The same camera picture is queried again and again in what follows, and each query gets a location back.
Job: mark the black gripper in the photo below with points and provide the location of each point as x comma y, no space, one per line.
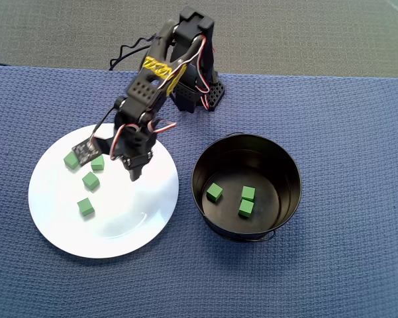
136,164

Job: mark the green cube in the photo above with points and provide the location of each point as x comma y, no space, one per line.
248,193
214,192
98,163
90,181
246,209
70,161
86,207

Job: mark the white round plate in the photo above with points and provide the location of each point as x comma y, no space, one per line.
126,215

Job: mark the black metal bucket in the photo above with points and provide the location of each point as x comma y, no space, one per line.
284,172

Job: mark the blue woven tablecloth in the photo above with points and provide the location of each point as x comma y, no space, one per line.
318,165

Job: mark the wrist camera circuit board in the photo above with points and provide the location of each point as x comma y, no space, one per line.
85,152

